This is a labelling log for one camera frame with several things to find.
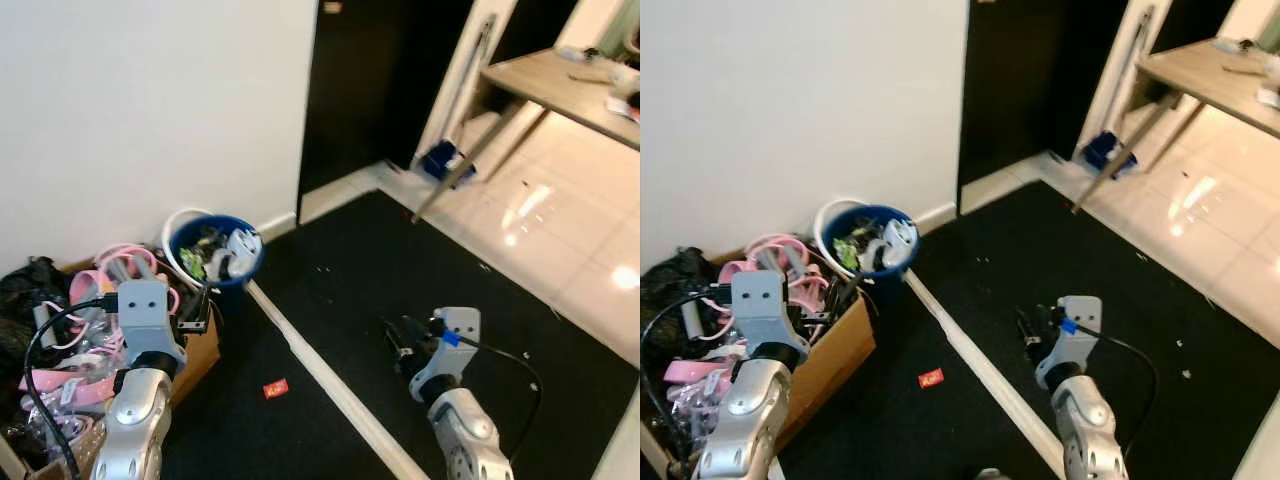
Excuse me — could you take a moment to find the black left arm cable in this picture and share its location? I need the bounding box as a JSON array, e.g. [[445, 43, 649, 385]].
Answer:
[[641, 288, 739, 479], [22, 296, 121, 480]]

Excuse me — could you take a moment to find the black floor mat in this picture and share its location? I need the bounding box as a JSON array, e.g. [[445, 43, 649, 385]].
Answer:
[[775, 275, 1051, 480], [160, 285, 396, 480], [905, 180, 1280, 480], [247, 190, 641, 480]]

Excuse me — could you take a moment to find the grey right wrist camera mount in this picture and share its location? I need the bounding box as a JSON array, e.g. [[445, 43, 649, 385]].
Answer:
[[1033, 296, 1102, 391], [408, 307, 482, 401]]

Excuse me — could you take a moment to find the black plastic rubbish bag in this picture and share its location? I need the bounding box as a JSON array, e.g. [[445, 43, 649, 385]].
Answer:
[[0, 257, 73, 336], [640, 247, 723, 331]]

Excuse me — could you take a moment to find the pink plastic hoop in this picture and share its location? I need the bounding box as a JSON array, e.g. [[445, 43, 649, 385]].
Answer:
[[718, 233, 836, 301], [70, 243, 181, 316]]

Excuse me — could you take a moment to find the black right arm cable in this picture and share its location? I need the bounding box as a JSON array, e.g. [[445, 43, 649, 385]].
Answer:
[[432, 332, 546, 463], [1060, 318, 1161, 456]]

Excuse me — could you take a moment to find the white plastic bottle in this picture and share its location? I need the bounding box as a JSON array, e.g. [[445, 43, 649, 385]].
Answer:
[[880, 220, 917, 269], [226, 228, 263, 277]]

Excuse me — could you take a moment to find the white floor threshold strip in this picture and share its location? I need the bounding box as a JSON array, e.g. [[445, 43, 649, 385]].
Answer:
[[903, 270, 1069, 480], [244, 280, 403, 480]]

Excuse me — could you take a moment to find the light wooden table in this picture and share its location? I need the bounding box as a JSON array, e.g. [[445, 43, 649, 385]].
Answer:
[[1070, 38, 1280, 216], [412, 45, 641, 223]]

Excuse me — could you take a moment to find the pink plastic bar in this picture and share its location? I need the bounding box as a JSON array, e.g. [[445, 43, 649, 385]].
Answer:
[[662, 360, 746, 386], [18, 365, 116, 406]]

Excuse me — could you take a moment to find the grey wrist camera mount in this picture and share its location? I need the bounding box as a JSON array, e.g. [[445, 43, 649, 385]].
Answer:
[[730, 270, 809, 359], [117, 280, 187, 369], [1033, 296, 1102, 391], [408, 307, 482, 401]]

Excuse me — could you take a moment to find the large open cardboard box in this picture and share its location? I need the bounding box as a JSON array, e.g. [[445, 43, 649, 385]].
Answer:
[[0, 255, 223, 480], [640, 245, 878, 480]]

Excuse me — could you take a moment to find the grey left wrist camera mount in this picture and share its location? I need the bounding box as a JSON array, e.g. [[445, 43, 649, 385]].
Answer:
[[730, 270, 809, 359], [117, 280, 187, 369]]

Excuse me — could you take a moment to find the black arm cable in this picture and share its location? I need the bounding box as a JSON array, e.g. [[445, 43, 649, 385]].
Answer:
[[641, 288, 739, 479], [432, 332, 546, 463], [22, 296, 121, 480], [1060, 318, 1161, 456]]

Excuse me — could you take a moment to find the white plastic bucket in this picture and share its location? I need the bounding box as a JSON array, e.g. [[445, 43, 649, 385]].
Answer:
[[160, 207, 216, 273], [812, 198, 866, 263]]

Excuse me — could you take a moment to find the blue plastic rubbish bin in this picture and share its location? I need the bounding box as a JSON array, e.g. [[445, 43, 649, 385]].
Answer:
[[168, 213, 267, 293], [818, 205, 919, 286]]

